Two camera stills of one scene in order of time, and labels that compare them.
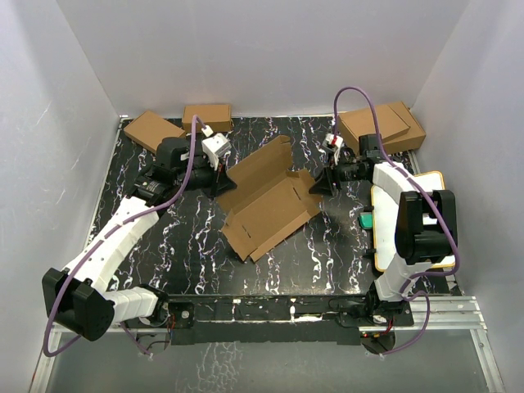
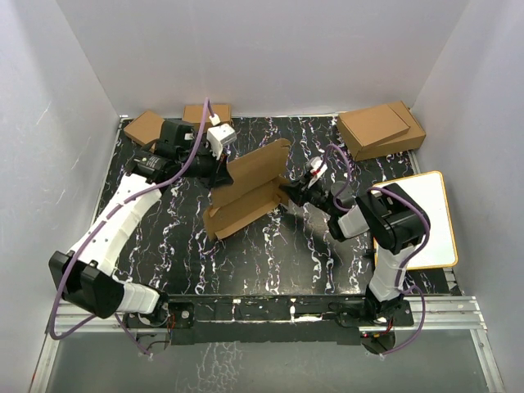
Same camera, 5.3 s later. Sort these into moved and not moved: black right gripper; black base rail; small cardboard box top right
Moved: black right gripper
Not moved: small cardboard box top right; black base rail
